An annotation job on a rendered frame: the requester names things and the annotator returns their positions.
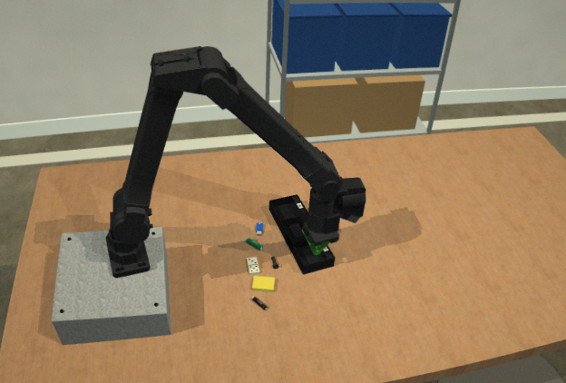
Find black three-compartment bin rack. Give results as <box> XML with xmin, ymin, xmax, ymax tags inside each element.
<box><xmin>269</xmin><ymin>194</ymin><xmax>335</xmax><ymax>275</ymax></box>

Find green battery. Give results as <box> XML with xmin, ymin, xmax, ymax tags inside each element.
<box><xmin>246</xmin><ymin>238</ymin><xmax>263</xmax><ymax>250</ymax></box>

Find yellow sticky note pad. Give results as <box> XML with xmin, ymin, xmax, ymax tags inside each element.
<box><xmin>252</xmin><ymin>276</ymin><xmax>275</xmax><ymax>292</ymax></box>

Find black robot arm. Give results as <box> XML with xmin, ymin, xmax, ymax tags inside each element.
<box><xmin>106</xmin><ymin>46</ymin><xmax>366</xmax><ymax>278</ymax></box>

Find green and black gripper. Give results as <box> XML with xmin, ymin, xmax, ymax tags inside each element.
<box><xmin>299</xmin><ymin>208</ymin><xmax>339</xmax><ymax>255</ymax></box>

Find white domino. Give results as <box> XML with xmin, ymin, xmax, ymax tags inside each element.
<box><xmin>247</xmin><ymin>257</ymin><xmax>259</xmax><ymax>275</ymax></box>

